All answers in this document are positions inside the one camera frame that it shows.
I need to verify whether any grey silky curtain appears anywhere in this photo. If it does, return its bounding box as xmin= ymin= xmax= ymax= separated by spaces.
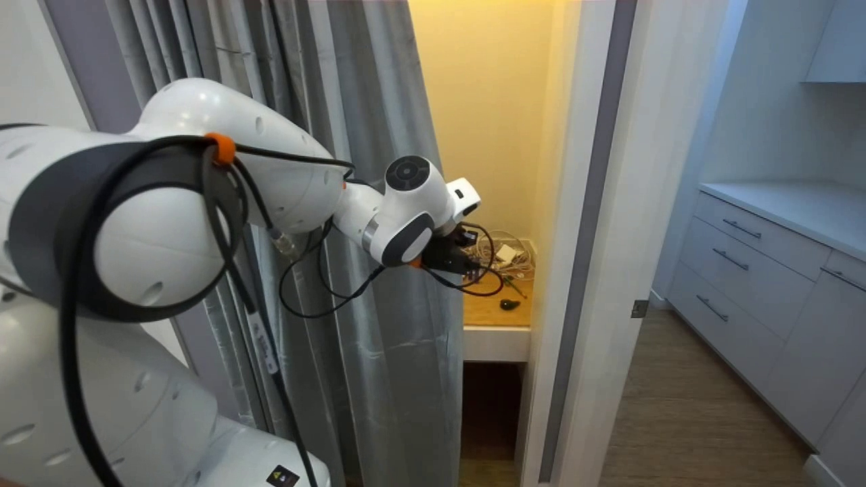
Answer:
xmin=100 ymin=0 xmax=468 ymax=487

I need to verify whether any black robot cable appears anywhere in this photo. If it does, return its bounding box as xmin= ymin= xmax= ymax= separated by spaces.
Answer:
xmin=53 ymin=134 xmax=508 ymax=487

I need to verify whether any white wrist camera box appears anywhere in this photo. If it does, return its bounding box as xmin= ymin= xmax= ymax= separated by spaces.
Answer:
xmin=443 ymin=176 xmax=485 ymax=224

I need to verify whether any white drawer cabinet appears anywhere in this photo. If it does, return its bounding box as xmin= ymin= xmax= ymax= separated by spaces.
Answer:
xmin=663 ymin=180 xmax=866 ymax=487

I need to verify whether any dark drawer handle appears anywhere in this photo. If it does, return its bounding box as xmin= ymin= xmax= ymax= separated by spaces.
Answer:
xmin=719 ymin=216 xmax=766 ymax=243
xmin=709 ymin=246 xmax=752 ymax=274
xmin=693 ymin=292 xmax=734 ymax=324

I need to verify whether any orange cable strap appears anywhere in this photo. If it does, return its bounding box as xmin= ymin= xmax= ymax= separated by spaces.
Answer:
xmin=202 ymin=131 xmax=241 ymax=169

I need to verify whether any white clutter on desk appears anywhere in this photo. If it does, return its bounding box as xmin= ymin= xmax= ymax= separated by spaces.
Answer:
xmin=489 ymin=239 xmax=533 ymax=277

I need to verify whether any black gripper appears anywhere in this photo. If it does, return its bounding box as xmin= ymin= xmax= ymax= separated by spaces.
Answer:
xmin=422 ymin=222 xmax=480 ymax=278

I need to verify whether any white door frame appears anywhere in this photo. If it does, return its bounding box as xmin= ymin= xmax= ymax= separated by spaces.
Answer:
xmin=518 ymin=0 xmax=729 ymax=487

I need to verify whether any wooden desk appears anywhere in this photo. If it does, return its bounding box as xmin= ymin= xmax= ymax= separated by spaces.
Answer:
xmin=459 ymin=235 xmax=536 ymax=365

